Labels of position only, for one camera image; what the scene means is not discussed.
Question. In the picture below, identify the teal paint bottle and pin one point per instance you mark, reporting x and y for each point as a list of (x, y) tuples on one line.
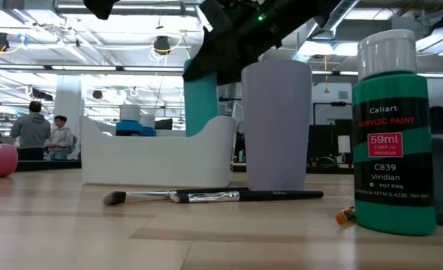
[(201, 105)]

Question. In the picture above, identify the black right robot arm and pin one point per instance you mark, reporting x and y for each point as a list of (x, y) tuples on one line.
[(311, 15)]

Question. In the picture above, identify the black brush fluffy bristles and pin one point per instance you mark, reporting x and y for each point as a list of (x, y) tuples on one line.
[(114, 197)]

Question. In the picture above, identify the dark background screen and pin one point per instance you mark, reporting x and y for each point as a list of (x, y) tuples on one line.
[(164, 123)]

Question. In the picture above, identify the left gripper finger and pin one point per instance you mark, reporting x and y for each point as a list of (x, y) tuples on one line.
[(101, 7)]

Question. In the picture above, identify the lilac plastic cup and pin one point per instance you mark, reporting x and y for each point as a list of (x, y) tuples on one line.
[(276, 127)]

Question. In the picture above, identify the green Viridian paint bottle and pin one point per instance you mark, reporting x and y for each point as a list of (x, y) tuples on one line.
[(392, 150)]

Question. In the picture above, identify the white building column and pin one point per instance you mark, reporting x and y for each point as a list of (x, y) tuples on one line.
[(69, 105)]

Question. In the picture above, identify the white lamp shade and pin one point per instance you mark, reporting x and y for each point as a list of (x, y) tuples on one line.
[(344, 144)]

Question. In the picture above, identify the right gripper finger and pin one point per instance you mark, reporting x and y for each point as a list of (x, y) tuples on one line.
[(202, 65), (236, 69)]

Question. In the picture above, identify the white plastic bin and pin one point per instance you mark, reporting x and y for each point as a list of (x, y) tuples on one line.
[(157, 157)]

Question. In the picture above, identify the black metal rack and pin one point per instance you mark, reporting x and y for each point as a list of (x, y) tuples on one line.
[(338, 104)]

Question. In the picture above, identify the black brush wide silver ferrule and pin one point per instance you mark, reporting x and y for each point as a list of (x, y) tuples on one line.
[(274, 195)]

